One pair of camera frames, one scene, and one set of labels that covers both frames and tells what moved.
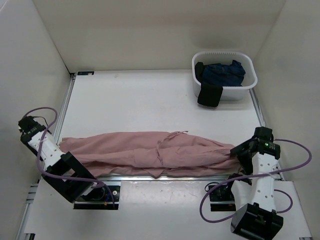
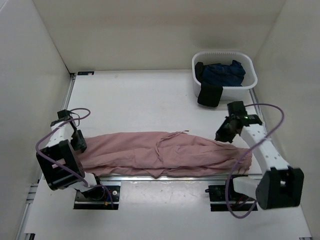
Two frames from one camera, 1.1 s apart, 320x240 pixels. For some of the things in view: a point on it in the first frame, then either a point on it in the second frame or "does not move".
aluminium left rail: x=67 y=93 does not move
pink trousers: x=155 y=153 does not move
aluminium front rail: x=272 y=178 does not move
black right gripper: x=239 y=150 → x=220 y=135
